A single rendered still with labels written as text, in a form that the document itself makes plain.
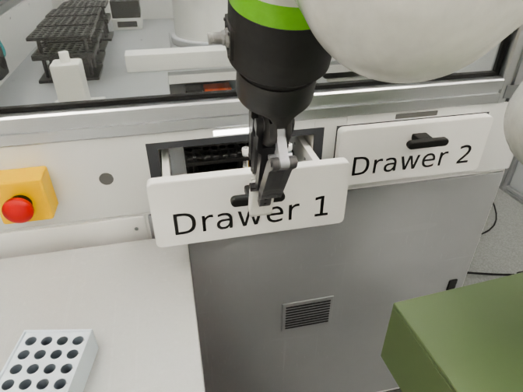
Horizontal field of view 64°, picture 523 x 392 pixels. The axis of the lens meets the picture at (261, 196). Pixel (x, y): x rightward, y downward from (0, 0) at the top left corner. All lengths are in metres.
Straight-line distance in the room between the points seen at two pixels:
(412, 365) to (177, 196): 0.35
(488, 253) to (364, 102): 1.46
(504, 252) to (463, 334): 1.65
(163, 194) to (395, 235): 0.53
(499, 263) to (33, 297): 1.79
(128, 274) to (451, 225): 0.67
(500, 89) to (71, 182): 0.75
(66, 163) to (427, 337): 0.55
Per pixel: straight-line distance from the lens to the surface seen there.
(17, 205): 0.68
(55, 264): 0.76
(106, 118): 0.67
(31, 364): 0.58
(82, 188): 0.73
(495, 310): 0.55
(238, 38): 0.35
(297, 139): 0.76
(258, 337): 1.02
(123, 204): 0.74
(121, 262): 0.72
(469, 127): 0.84
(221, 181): 0.58
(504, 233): 2.26
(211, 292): 0.88
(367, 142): 0.75
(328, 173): 0.62
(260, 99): 0.38
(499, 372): 0.49
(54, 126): 0.68
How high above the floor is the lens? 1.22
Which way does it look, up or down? 33 degrees down
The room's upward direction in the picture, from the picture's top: straight up
